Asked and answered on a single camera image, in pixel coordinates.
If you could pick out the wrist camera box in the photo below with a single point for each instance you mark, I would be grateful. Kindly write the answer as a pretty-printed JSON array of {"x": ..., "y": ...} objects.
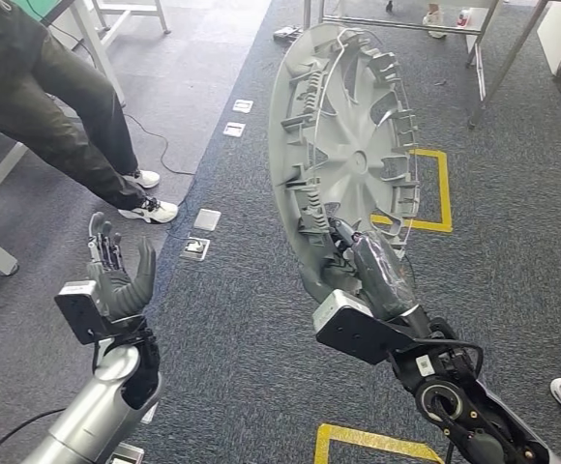
[
  {"x": 79, "y": 310},
  {"x": 353, "y": 333}
]

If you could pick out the plain silver floor cover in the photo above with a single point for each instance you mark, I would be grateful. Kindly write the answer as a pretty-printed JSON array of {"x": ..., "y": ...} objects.
[
  {"x": 125, "y": 453},
  {"x": 206, "y": 220}
]

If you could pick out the silver plastic wheel hubcap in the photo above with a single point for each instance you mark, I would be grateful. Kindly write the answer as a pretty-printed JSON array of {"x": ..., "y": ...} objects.
[{"x": 348, "y": 147}]

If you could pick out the white framed floor socket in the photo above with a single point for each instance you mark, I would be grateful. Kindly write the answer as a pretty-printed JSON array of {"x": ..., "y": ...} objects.
[
  {"x": 234, "y": 129},
  {"x": 243, "y": 106}
]

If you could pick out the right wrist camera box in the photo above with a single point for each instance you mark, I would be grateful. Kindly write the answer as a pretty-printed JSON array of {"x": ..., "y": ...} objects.
[{"x": 353, "y": 333}]

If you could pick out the grey floor power strip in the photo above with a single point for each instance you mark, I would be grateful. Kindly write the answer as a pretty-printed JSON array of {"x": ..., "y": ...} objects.
[{"x": 287, "y": 33}]

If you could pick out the open floor socket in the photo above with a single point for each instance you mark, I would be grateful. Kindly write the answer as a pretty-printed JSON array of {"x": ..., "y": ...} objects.
[{"x": 195, "y": 249}]

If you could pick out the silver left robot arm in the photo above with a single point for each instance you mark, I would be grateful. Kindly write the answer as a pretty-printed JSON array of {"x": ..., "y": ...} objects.
[{"x": 91, "y": 416}]

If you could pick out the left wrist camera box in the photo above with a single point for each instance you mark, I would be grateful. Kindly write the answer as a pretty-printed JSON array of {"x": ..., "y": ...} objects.
[{"x": 79, "y": 310}]

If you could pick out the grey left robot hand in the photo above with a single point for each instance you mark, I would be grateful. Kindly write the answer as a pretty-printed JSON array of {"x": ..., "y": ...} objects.
[{"x": 116, "y": 291}]

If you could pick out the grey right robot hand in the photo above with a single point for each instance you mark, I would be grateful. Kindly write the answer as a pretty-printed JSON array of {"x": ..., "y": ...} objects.
[{"x": 382, "y": 275}]

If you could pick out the green topped white table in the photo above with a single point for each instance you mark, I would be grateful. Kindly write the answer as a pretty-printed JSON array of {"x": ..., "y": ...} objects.
[{"x": 99, "y": 51}]

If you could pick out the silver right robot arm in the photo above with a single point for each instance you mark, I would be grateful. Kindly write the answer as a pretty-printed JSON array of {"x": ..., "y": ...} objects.
[{"x": 454, "y": 410}]

